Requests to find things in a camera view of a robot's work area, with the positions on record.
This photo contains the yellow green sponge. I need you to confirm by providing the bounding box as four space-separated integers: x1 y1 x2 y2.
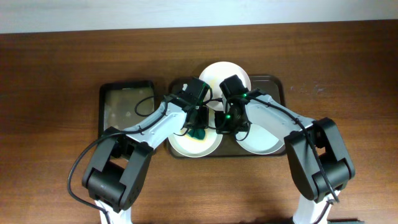
187 129 206 140

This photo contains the pale green plate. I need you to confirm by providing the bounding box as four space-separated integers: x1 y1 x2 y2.
235 124 285 155

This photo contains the pink plate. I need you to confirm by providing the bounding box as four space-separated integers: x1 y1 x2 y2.
199 62 251 99

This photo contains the cream white plate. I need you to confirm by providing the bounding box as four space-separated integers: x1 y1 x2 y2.
167 107 224 159

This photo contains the small black water tray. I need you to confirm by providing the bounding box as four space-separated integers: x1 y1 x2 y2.
98 80 155 136

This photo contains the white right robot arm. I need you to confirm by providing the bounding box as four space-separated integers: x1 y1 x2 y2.
217 89 355 223

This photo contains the large brown serving tray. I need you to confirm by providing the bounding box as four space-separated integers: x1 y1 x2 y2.
168 75 286 159

